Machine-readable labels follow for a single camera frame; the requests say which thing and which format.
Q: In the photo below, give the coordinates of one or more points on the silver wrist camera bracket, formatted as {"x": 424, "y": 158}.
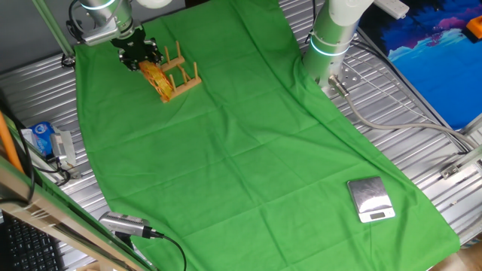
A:
{"x": 99, "y": 35}

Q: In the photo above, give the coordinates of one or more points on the black keyboard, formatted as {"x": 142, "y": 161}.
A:
{"x": 30, "y": 248}

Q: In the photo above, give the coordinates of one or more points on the green frame pole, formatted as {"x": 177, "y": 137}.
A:
{"x": 47, "y": 17}

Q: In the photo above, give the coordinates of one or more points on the white power strip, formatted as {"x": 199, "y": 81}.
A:
{"x": 393, "y": 7}

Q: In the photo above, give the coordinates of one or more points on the aluminium rail bracket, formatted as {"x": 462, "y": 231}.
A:
{"x": 457, "y": 167}

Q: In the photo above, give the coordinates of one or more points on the orange box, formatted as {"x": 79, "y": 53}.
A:
{"x": 475, "y": 27}

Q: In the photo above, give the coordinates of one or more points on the orange woven basket dish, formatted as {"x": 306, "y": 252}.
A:
{"x": 158, "y": 81}

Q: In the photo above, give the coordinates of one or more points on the wooden desk board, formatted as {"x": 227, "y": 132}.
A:
{"x": 56, "y": 222}

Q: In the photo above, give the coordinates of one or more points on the orange pole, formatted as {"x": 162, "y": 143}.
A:
{"x": 7, "y": 143}

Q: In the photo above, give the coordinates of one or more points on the blue landscape poster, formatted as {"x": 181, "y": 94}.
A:
{"x": 433, "y": 67}

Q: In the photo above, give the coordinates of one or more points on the silver camera on stand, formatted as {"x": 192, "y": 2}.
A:
{"x": 124, "y": 224}

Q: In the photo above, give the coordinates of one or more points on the blue tissue pack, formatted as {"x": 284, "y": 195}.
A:
{"x": 43, "y": 137}

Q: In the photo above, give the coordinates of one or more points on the silver kitchen scale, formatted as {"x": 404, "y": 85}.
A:
{"x": 371, "y": 197}

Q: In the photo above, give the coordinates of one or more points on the black pole clamp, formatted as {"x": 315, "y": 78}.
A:
{"x": 68, "y": 60}

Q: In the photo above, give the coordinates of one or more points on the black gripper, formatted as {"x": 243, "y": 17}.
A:
{"x": 137, "y": 45}

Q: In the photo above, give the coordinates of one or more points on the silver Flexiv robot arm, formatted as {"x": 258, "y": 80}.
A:
{"x": 331, "y": 37}

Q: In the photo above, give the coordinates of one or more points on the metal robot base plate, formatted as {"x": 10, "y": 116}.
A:
{"x": 352, "y": 77}

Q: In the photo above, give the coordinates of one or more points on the green cloth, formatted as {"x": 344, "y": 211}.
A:
{"x": 244, "y": 150}

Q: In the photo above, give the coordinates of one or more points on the wooden dish rack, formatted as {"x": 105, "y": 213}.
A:
{"x": 186, "y": 86}

